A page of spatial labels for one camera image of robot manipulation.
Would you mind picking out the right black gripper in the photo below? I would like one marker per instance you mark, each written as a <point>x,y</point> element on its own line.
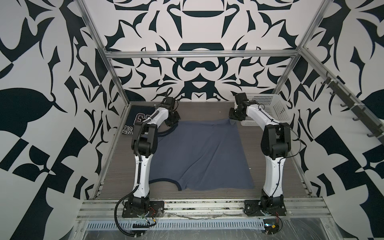
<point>231,115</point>

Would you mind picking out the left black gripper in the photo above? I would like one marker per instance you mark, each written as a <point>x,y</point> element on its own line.
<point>178,118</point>

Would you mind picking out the navy tank top red trim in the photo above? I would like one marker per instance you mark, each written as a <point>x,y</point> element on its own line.
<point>136,114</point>

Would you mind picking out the blue-grey tank top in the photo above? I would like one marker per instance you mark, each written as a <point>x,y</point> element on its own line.
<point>201,156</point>

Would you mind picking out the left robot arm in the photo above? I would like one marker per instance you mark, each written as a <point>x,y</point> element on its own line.
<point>162,121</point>

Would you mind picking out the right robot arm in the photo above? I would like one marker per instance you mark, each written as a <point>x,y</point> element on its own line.
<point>275,146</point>

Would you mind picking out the white plastic laundry basket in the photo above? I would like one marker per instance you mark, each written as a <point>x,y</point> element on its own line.
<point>266,104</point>

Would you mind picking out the small green circuit board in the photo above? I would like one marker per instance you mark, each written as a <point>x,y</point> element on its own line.
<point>272,226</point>

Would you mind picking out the aluminium frame crossbar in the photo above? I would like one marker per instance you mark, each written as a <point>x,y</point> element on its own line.
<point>200,54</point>

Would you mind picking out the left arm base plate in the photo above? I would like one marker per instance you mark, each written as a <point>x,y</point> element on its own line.
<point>150,209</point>

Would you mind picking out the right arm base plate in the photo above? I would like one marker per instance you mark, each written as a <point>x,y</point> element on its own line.
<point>265,207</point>

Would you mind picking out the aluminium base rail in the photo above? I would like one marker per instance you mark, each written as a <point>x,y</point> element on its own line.
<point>205,208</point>

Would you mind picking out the white slotted cable duct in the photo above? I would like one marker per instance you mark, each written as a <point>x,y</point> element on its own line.
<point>202,224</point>

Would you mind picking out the wall hook rail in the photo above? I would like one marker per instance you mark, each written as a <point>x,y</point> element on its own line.
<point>351,102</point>

